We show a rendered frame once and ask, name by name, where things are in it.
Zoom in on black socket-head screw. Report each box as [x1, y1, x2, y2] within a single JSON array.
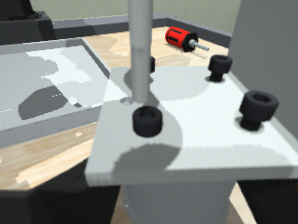
[[239, 90, 279, 132], [150, 56, 156, 75], [208, 54, 233, 83], [132, 106, 163, 138]]

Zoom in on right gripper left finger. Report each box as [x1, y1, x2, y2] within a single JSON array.
[[0, 157, 121, 224]]

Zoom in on dark grey cylinder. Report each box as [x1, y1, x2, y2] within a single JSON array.
[[122, 181, 237, 224]]

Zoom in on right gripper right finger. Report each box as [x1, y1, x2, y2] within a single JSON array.
[[237, 178, 298, 224]]

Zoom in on red hand screwdriver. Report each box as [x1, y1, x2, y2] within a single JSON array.
[[165, 27, 210, 53]]

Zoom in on white flat bracket plate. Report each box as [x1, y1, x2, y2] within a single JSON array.
[[85, 0, 298, 186]]

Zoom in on blue electric screwdriver barrel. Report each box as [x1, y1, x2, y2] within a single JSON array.
[[128, 0, 153, 104]]

